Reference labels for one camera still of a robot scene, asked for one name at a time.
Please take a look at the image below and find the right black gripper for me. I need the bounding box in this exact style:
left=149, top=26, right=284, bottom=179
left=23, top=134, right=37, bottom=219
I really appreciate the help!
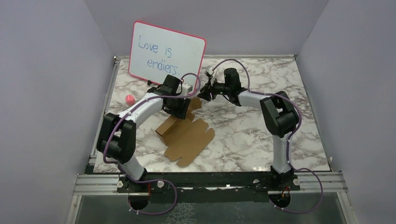
left=197, top=77, right=231, bottom=102

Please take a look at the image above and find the brown cardboard box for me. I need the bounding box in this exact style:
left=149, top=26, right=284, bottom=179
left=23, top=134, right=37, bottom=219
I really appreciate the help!
left=155, top=98, right=215, bottom=167

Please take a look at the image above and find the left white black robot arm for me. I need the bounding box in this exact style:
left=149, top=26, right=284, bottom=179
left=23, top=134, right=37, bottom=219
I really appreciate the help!
left=96, top=75, right=196, bottom=192

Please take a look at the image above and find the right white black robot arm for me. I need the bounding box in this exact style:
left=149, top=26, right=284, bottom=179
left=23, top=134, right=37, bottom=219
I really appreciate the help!
left=198, top=67, right=301, bottom=190

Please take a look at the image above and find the pink capped small bottle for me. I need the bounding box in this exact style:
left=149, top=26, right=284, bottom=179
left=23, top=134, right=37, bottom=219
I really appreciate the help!
left=125, top=95, right=136, bottom=106

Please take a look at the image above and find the pink framed whiteboard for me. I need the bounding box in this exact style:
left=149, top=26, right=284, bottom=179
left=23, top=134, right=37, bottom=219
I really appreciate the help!
left=128, top=21, right=206, bottom=90

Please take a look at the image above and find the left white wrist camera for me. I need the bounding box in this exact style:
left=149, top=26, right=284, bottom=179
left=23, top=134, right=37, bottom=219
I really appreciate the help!
left=181, top=84, right=193, bottom=96

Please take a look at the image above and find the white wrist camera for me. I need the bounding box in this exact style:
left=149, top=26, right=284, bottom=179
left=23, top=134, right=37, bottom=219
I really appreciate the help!
left=204, top=66, right=218, bottom=82
left=181, top=84, right=193, bottom=96

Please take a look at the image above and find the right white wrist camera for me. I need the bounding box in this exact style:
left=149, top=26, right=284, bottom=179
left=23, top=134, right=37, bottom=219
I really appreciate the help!
left=204, top=66, right=218, bottom=82

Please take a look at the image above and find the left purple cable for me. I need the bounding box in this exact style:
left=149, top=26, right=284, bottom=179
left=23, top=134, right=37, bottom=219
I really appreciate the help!
left=102, top=72, right=202, bottom=216

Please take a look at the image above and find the aluminium front frame rail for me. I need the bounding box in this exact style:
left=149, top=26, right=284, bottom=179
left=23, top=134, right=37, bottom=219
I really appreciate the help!
left=73, top=172, right=348, bottom=196

